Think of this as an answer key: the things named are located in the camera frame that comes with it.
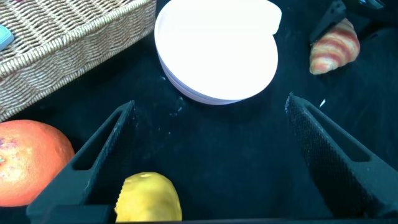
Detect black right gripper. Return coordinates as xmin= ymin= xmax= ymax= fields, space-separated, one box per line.
xmin=308 ymin=0 xmax=388 ymax=43

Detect orange fruit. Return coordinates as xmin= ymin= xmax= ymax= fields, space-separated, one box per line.
xmin=0 ymin=119 xmax=76 ymax=208

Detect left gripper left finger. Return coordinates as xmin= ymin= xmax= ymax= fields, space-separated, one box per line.
xmin=26 ymin=100 xmax=139 ymax=223

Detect wicker basket brown handles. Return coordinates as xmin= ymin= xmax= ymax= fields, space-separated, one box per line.
xmin=0 ymin=0 xmax=157 ymax=123

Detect pink bowl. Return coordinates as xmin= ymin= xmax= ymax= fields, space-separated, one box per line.
xmin=154 ymin=0 xmax=279 ymax=106

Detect yellow pear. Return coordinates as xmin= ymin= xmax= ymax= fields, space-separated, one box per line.
xmin=114 ymin=172 xmax=183 ymax=223

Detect black tablecloth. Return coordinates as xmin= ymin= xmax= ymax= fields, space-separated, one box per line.
xmin=0 ymin=0 xmax=398 ymax=224

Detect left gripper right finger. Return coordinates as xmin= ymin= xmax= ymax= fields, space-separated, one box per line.
xmin=285 ymin=91 xmax=398 ymax=218

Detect brown striped croissant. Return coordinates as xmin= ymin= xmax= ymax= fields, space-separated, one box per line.
xmin=309 ymin=17 xmax=361 ymax=76

